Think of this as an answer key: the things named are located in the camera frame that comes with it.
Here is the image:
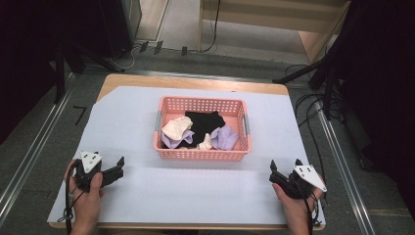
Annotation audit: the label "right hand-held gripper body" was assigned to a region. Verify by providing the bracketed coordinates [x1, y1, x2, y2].
[285, 164, 328, 201]

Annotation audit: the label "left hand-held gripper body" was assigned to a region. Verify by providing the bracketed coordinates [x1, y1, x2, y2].
[73, 150, 105, 193]

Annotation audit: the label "person's right hand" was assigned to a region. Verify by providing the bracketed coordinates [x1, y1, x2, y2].
[272, 183, 327, 227]

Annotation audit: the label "person's left hand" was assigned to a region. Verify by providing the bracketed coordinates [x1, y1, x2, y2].
[64, 159, 107, 227]

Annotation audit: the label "white table sheet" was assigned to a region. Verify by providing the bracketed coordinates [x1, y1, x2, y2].
[46, 85, 327, 226]

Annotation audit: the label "purple cloth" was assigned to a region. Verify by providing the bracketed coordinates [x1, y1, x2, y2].
[209, 124, 240, 152]
[160, 129, 196, 150]

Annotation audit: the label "small cream cloth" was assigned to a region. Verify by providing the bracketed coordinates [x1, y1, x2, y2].
[197, 132, 214, 152]

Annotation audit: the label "large cream cloth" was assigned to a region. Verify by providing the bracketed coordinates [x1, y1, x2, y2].
[161, 116, 194, 142]

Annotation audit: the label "pink plastic basket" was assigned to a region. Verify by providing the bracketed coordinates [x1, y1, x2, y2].
[153, 95, 253, 163]

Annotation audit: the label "black cloth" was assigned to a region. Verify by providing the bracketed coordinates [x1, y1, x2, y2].
[178, 110, 227, 149]

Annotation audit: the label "black metal stand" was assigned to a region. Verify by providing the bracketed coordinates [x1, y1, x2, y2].
[271, 30, 347, 121]

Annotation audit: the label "dark curtain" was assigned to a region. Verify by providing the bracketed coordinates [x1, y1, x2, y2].
[326, 0, 415, 221]
[0, 0, 103, 146]

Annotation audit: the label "wooden table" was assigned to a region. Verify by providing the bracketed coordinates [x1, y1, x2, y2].
[47, 72, 327, 231]

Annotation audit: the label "dark cabinet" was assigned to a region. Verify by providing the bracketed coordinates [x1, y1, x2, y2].
[97, 0, 143, 61]

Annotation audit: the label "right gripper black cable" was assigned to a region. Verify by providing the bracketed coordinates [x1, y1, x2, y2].
[301, 185, 323, 235]

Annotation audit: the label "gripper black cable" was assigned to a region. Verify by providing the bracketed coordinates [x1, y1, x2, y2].
[301, 185, 323, 235]
[58, 159, 82, 235]

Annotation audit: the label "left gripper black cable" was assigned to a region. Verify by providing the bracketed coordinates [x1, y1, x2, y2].
[58, 159, 82, 235]

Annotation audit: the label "black floor cables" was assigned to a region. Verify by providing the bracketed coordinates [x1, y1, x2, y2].
[284, 63, 345, 184]

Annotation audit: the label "metal floor rail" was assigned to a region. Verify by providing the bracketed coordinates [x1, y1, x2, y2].
[81, 66, 309, 86]
[313, 99, 377, 235]
[0, 71, 76, 227]

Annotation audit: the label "black upright post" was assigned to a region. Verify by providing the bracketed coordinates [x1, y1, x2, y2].
[53, 38, 67, 106]

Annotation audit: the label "white floor cable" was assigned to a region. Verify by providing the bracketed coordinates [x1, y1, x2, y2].
[108, 43, 145, 71]

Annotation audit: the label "light wooden frame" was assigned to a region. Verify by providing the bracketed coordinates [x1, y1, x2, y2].
[196, 0, 352, 66]

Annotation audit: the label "hanging black cable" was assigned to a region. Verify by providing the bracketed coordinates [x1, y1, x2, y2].
[199, 0, 222, 54]

